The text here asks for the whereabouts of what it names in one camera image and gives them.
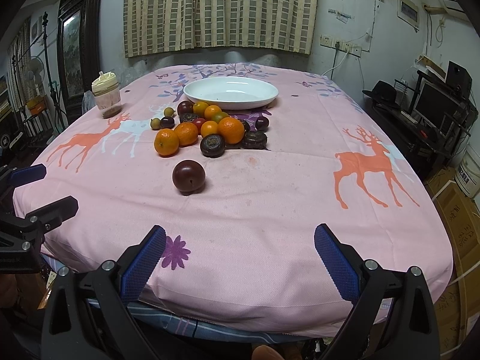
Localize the standing fan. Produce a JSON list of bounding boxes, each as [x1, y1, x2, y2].
[[24, 57, 45, 94]]

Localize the black hat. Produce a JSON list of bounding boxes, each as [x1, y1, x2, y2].
[[362, 80, 398, 108]]

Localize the small dark plum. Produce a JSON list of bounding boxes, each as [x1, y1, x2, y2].
[[160, 116, 175, 129]]

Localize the large dark plum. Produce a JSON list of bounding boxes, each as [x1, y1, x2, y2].
[[172, 159, 206, 194]]

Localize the large orange mandarin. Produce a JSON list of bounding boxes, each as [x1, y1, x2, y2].
[[218, 117, 245, 145]]

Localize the small yellow green fruit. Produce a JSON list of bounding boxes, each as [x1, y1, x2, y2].
[[150, 118, 161, 131]]

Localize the white oval plate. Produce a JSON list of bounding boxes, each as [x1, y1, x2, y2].
[[184, 76, 278, 111]]

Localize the yellow orange tomato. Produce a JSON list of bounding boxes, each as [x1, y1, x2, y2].
[[193, 101, 209, 118]]

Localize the red cherry tomato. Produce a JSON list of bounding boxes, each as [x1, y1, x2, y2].
[[192, 118, 206, 134]]

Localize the wall power sockets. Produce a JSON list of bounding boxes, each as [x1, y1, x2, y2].
[[320, 34, 363, 58]]

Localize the striped beige curtain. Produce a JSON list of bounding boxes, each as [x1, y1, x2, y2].
[[124, 0, 318, 58]]

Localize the white power cable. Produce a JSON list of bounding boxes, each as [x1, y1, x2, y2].
[[319, 46, 350, 80]]

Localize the computer monitor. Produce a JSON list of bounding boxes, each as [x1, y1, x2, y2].
[[414, 81, 457, 134]]

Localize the plastic bag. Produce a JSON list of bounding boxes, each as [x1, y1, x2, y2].
[[81, 90, 96, 115]]

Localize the pink deer tablecloth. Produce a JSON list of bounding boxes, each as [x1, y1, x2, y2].
[[13, 63, 453, 336]]

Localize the cream lid drink cup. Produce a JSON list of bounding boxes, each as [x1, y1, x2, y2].
[[92, 72, 122, 119]]

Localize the dark wrinkled passion fruit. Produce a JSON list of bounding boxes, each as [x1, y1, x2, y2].
[[200, 134, 225, 158]]

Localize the white plastic bucket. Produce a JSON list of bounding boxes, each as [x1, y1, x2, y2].
[[455, 145, 480, 199]]

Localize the cardboard box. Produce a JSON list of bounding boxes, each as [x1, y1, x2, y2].
[[426, 167, 479, 359]]

